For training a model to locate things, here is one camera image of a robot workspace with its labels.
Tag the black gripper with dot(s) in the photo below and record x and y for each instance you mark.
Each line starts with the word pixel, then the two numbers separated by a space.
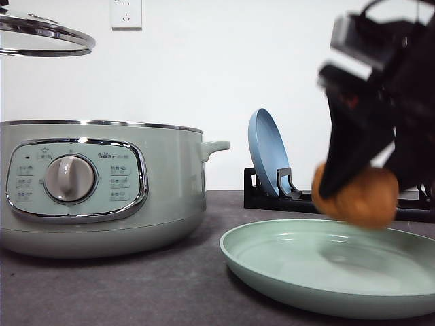
pixel 367 115

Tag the brown potato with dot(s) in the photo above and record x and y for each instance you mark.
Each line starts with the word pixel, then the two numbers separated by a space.
pixel 367 200

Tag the green plate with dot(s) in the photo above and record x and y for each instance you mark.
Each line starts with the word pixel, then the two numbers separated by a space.
pixel 335 269

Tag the glass steamer lid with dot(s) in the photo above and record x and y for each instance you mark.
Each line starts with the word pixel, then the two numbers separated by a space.
pixel 25 34

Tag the blue plate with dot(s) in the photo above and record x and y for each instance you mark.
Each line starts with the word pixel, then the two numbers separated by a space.
pixel 268 150

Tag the green electric steamer pot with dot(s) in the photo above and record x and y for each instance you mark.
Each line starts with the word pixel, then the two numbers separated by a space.
pixel 96 189

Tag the black dish rack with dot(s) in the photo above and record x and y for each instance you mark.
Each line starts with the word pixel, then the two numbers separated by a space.
pixel 416 203

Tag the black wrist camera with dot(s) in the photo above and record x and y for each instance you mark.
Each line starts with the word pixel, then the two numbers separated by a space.
pixel 367 47

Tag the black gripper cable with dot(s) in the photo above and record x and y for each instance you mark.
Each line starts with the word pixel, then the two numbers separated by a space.
pixel 365 9

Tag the white wall socket left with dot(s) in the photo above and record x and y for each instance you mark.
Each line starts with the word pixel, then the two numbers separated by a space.
pixel 126 15

